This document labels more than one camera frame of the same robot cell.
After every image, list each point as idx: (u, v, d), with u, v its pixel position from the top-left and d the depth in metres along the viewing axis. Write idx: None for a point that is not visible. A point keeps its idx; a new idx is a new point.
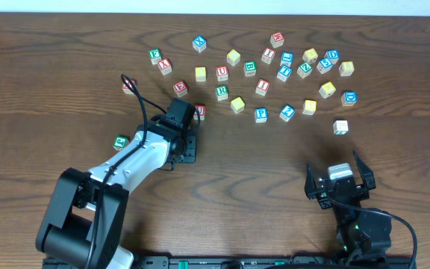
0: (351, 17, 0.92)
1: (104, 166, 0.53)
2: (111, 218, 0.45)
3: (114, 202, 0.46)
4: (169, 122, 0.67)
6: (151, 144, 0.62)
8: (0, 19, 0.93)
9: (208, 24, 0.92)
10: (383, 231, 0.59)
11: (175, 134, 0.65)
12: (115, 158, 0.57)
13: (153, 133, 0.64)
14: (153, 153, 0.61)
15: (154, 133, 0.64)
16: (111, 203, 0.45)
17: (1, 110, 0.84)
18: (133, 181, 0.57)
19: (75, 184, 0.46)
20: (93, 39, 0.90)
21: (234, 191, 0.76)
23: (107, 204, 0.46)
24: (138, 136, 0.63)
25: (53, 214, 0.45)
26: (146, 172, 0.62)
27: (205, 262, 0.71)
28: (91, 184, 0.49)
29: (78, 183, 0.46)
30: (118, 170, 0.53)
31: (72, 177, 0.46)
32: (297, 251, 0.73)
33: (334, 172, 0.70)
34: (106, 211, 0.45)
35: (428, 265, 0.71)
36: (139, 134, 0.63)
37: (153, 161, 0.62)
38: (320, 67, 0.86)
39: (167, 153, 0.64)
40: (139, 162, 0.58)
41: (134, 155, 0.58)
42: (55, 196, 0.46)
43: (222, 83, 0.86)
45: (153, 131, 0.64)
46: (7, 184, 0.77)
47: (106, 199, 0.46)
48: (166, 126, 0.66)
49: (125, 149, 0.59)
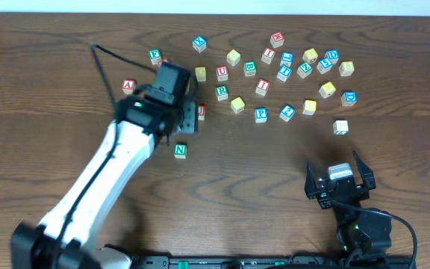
0: (351, 17, 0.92)
1: (61, 210, 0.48)
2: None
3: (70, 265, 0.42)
4: (157, 94, 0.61)
6: (123, 150, 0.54)
8: None
9: (208, 24, 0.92)
10: (383, 231, 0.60)
11: (161, 115, 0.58)
12: (76, 187, 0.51)
13: (133, 118, 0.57)
14: (126, 163, 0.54)
15: (131, 124, 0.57)
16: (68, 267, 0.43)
17: (1, 110, 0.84)
18: (103, 206, 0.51)
19: (29, 246, 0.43)
20: (93, 39, 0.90)
21: (234, 191, 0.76)
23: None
24: (109, 140, 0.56)
25: None
26: (126, 178, 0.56)
27: (205, 262, 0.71)
28: (47, 240, 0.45)
29: (31, 243, 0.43)
30: (78, 212, 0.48)
31: (25, 237, 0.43)
32: (297, 251, 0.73)
33: (334, 172, 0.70)
34: None
35: (428, 266, 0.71)
36: (109, 137, 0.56)
37: (130, 167, 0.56)
38: (320, 67, 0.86)
39: (145, 150, 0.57)
40: (107, 182, 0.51)
41: (98, 178, 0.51)
42: (13, 259, 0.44)
43: (222, 82, 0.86)
45: (125, 131, 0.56)
46: (7, 184, 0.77)
47: (63, 262, 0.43)
48: (150, 104, 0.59)
49: (89, 169, 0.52)
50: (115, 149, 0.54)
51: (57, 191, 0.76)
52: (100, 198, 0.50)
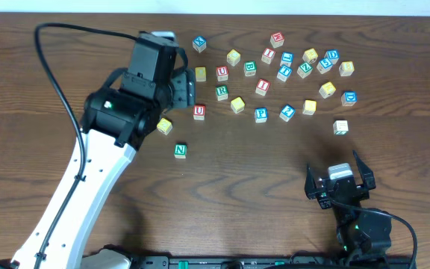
0: (351, 18, 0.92)
1: (33, 246, 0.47)
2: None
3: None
4: (136, 82, 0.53)
6: (95, 169, 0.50)
8: None
9: (208, 24, 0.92)
10: (383, 231, 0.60)
11: (139, 110, 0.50)
12: (47, 218, 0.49)
13: (107, 118, 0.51)
14: (97, 184, 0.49)
15: (100, 135, 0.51)
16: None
17: (0, 110, 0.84)
18: (80, 233, 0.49)
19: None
20: (93, 39, 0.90)
21: (234, 191, 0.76)
23: None
24: (78, 158, 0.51)
25: None
26: (105, 196, 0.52)
27: (205, 262, 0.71)
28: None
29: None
30: (50, 246, 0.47)
31: None
32: (297, 251, 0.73)
33: (334, 172, 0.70)
34: None
35: (427, 266, 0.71)
36: (77, 155, 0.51)
37: (106, 185, 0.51)
38: (320, 67, 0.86)
39: (120, 166, 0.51)
40: (78, 209, 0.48)
41: (68, 208, 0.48)
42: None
43: (222, 83, 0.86)
45: (93, 149, 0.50)
46: (7, 184, 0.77)
47: None
48: (123, 101, 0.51)
49: (60, 196, 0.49)
50: (83, 169, 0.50)
51: None
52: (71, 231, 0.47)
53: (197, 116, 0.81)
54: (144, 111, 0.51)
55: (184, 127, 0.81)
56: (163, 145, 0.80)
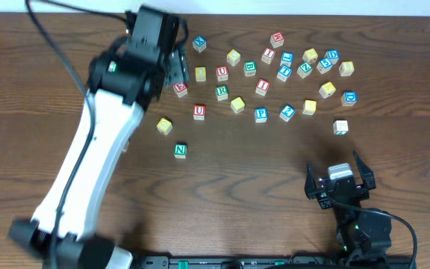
0: (351, 17, 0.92)
1: (51, 205, 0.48)
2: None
3: (67, 259, 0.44)
4: (140, 48, 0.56)
6: (105, 128, 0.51)
8: None
9: (208, 24, 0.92)
10: (383, 231, 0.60)
11: (144, 72, 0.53)
12: (61, 178, 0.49)
13: (113, 80, 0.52)
14: (109, 142, 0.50)
15: (107, 96, 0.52)
16: (65, 259, 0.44)
17: (1, 110, 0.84)
18: (95, 192, 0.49)
19: (28, 238, 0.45)
20: (93, 39, 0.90)
21: (234, 191, 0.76)
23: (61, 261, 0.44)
24: (86, 119, 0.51)
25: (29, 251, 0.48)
26: (116, 157, 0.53)
27: (205, 262, 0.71)
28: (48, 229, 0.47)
29: (30, 235, 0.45)
30: (67, 205, 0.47)
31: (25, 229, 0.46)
32: (297, 251, 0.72)
33: (334, 172, 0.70)
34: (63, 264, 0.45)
35: (427, 266, 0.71)
36: (85, 116, 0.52)
37: (117, 144, 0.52)
38: (320, 67, 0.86)
39: (129, 124, 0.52)
40: (92, 167, 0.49)
41: (82, 165, 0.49)
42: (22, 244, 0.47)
43: (222, 83, 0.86)
45: (101, 110, 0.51)
46: (7, 184, 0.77)
47: (60, 254, 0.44)
48: (127, 63, 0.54)
49: (73, 156, 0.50)
50: (94, 130, 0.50)
51: None
52: (87, 186, 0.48)
53: (197, 116, 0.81)
54: (148, 72, 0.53)
55: (184, 127, 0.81)
56: (163, 145, 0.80)
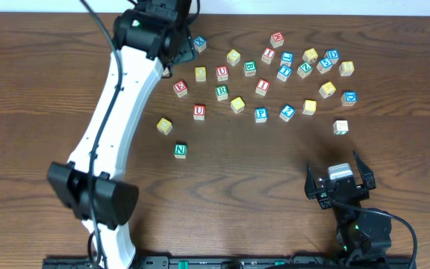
0: (351, 17, 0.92)
1: (86, 149, 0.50)
2: (107, 208, 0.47)
3: (104, 196, 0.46)
4: (160, 11, 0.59)
6: (132, 79, 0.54)
8: None
9: (208, 24, 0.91)
10: (383, 231, 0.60)
11: (163, 30, 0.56)
12: (92, 126, 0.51)
13: (136, 36, 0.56)
14: (136, 92, 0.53)
15: (132, 50, 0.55)
16: (102, 197, 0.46)
17: (0, 110, 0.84)
18: (124, 137, 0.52)
19: (66, 180, 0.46)
20: (93, 39, 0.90)
21: (234, 191, 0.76)
23: (98, 196, 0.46)
24: (114, 72, 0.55)
25: (62, 197, 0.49)
26: (139, 109, 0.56)
27: (205, 262, 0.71)
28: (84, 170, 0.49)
29: (67, 177, 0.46)
30: (101, 147, 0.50)
31: (61, 169, 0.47)
32: (297, 251, 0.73)
33: (334, 172, 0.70)
34: (100, 202, 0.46)
35: (428, 266, 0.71)
36: (113, 70, 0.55)
37: (141, 96, 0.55)
38: (320, 67, 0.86)
39: (154, 76, 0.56)
40: (122, 113, 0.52)
41: (112, 112, 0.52)
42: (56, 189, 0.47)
43: (222, 82, 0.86)
45: (128, 63, 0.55)
46: (7, 184, 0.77)
47: (98, 190, 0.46)
48: (148, 21, 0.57)
49: (104, 104, 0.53)
50: (122, 81, 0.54)
51: None
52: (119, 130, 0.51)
53: (197, 116, 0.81)
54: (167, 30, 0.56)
55: (183, 127, 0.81)
56: (163, 144, 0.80)
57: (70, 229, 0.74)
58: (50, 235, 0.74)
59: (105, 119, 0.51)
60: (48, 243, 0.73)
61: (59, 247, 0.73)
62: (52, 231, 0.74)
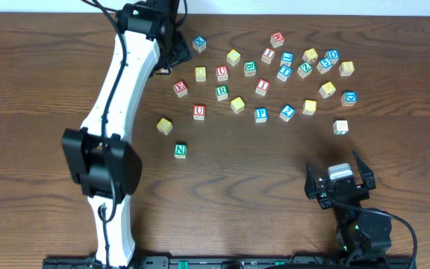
0: (351, 17, 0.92)
1: (96, 115, 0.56)
2: (119, 167, 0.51)
3: (116, 153, 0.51)
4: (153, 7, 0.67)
6: (135, 57, 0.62)
8: None
9: (208, 24, 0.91)
10: (383, 231, 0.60)
11: (160, 17, 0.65)
12: (102, 96, 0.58)
13: (136, 25, 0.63)
14: (139, 66, 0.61)
15: (134, 33, 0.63)
16: (113, 154, 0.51)
17: (1, 110, 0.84)
18: (131, 107, 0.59)
19: (79, 144, 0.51)
20: (93, 39, 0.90)
21: (234, 191, 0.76)
23: (113, 156, 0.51)
24: (119, 54, 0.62)
25: (75, 167, 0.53)
26: (142, 85, 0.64)
27: (205, 262, 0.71)
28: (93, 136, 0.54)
29: (80, 142, 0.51)
30: (111, 113, 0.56)
31: (74, 136, 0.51)
32: (297, 251, 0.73)
33: (334, 172, 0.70)
34: (115, 161, 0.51)
35: (428, 266, 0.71)
36: (118, 51, 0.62)
37: (143, 72, 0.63)
38: (320, 67, 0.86)
39: (153, 56, 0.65)
40: (127, 84, 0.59)
41: (119, 84, 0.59)
42: (69, 155, 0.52)
43: (222, 83, 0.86)
45: (131, 44, 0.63)
46: (7, 184, 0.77)
47: (110, 150, 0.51)
48: (148, 10, 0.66)
49: (110, 80, 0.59)
50: (126, 59, 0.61)
51: (57, 191, 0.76)
52: (125, 99, 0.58)
53: (197, 116, 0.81)
54: (163, 17, 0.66)
55: (183, 127, 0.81)
56: (163, 144, 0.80)
57: (70, 229, 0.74)
58: (50, 235, 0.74)
59: (114, 90, 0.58)
60: (48, 243, 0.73)
61: (59, 247, 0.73)
62: (52, 231, 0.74)
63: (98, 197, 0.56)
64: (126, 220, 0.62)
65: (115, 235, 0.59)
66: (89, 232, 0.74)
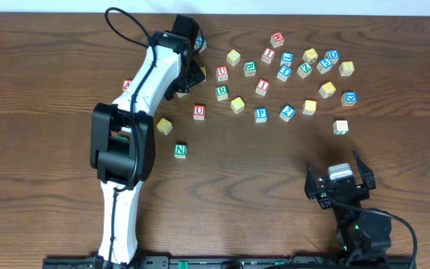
0: (351, 17, 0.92)
1: (125, 96, 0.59)
2: (143, 141, 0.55)
3: (142, 127, 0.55)
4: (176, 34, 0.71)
6: (163, 60, 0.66)
8: None
9: (208, 24, 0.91)
10: (383, 231, 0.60)
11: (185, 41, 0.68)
12: (133, 86, 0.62)
13: (163, 40, 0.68)
14: (166, 69, 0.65)
15: (164, 43, 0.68)
16: (140, 128, 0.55)
17: (0, 109, 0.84)
18: (154, 100, 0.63)
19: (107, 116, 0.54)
20: (92, 39, 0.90)
21: (234, 191, 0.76)
23: (139, 129, 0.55)
24: (148, 55, 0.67)
25: (97, 143, 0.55)
26: (165, 86, 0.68)
27: (205, 262, 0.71)
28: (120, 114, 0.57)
29: (108, 115, 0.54)
30: (139, 98, 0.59)
31: (102, 110, 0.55)
32: (297, 251, 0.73)
33: (334, 172, 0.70)
34: (140, 134, 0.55)
35: (427, 265, 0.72)
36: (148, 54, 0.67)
37: (168, 74, 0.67)
38: (320, 67, 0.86)
39: (177, 66, 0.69)
40: (155, 81, 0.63)
41: (148, 78, 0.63)
42: (95, 128, 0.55)
43: (222, 83, 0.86)
45: (162, 48, 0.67)
46: (6, 184, 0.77)
47: (137, 125, 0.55)
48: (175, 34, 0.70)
49: (140, 74, 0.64)
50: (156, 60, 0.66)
51: (57, 191, 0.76)
52: (151, 90, 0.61)
53: (197, 116, 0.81)
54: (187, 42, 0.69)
55: (183, 127, 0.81)
56: (163, 144, 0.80)
57: (70, 229, 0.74)
58: (50, 235, 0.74)
59: (143, 81, 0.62)
60: (49, 243, 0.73)
61: (59, 247, 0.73)
62: (52, 231, 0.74)
63: (111, 182, 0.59)
64: (134, 206, 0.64)
65: (123, 219, 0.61)
66: (89, 232, 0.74)
